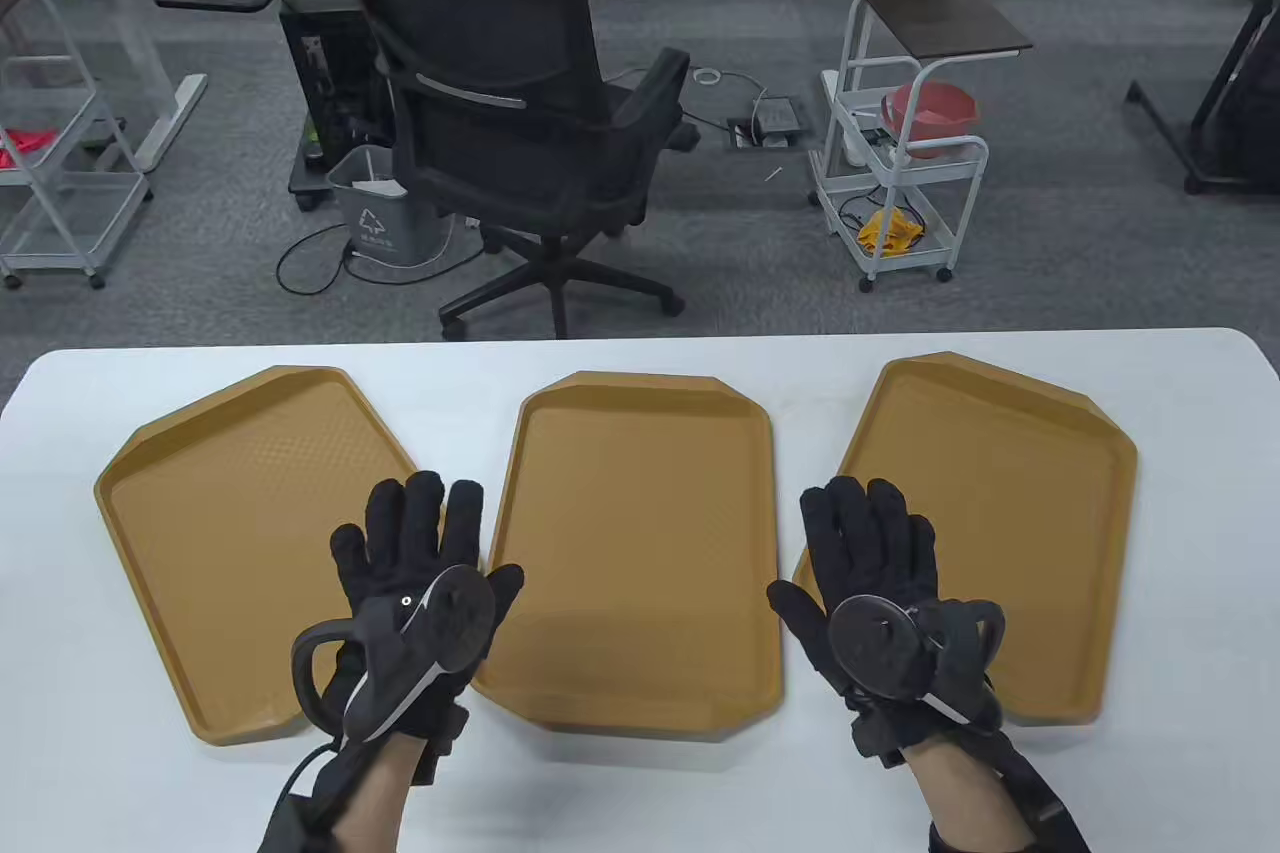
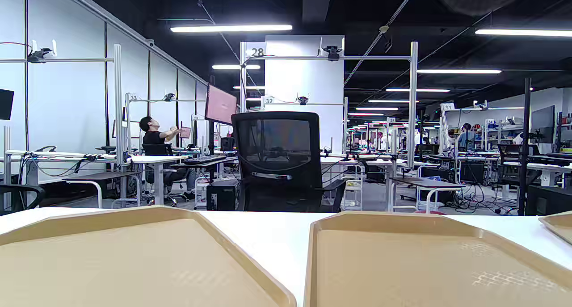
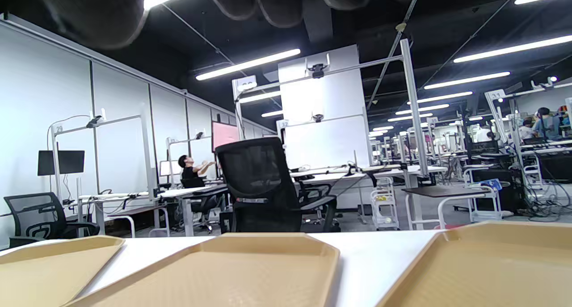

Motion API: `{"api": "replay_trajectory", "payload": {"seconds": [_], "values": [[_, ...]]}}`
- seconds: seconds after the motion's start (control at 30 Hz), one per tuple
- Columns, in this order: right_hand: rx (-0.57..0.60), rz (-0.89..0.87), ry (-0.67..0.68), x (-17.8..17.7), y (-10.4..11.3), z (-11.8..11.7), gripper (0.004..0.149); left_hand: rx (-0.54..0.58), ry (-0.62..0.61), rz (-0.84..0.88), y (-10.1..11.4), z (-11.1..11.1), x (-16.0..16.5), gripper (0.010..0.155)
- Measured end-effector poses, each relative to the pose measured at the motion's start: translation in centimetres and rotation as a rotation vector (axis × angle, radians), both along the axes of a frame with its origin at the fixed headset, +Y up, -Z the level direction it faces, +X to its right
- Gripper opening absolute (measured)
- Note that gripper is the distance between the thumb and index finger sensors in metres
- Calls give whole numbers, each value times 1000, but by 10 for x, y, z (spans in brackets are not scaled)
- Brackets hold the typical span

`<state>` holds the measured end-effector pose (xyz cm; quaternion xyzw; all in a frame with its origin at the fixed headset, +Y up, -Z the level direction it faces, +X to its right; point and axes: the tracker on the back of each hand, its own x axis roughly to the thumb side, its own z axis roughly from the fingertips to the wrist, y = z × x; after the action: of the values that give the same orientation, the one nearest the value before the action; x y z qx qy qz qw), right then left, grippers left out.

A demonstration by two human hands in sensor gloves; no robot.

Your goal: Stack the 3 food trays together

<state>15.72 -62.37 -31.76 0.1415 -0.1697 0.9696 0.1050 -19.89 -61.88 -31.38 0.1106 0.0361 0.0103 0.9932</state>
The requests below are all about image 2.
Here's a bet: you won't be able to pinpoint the ceiling light tubes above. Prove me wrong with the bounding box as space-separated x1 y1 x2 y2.
170 25 572 130

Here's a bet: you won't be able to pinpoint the dark wooden desk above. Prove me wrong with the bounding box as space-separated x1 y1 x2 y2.
172 156 239 183

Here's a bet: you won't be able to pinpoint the black armchair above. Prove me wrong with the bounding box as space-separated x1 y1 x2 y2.
0 184 46 216

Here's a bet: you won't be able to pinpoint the black computer tower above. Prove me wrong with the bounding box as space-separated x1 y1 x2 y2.
206 180 240 211

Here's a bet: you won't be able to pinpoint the black swivel chair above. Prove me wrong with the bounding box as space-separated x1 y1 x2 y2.
142 143 180 207

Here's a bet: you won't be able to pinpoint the small white cart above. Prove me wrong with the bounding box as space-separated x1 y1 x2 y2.
341 164 364 211

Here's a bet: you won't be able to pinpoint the black wall monitor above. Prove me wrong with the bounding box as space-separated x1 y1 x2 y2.
0 89 15 121

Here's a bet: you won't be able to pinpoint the tan plastic food tray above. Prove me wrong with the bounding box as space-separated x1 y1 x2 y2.
538 211 572 245
0 206 297 307
304 211 572 307

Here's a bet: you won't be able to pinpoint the monitor with red screen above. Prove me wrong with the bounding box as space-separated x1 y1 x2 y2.
205 84 238 126

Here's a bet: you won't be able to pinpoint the black mesh office chair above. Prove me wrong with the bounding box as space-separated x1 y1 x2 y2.
231 112 347 213

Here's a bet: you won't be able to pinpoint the silver aluminium frame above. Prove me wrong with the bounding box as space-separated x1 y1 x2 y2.
240 41 419 169
0 44 124 206

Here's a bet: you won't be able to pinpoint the black keyboard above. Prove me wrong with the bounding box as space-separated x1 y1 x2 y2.
183 155 227 165

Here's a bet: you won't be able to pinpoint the white desk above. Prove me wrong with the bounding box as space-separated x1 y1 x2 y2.
4 150 188 207

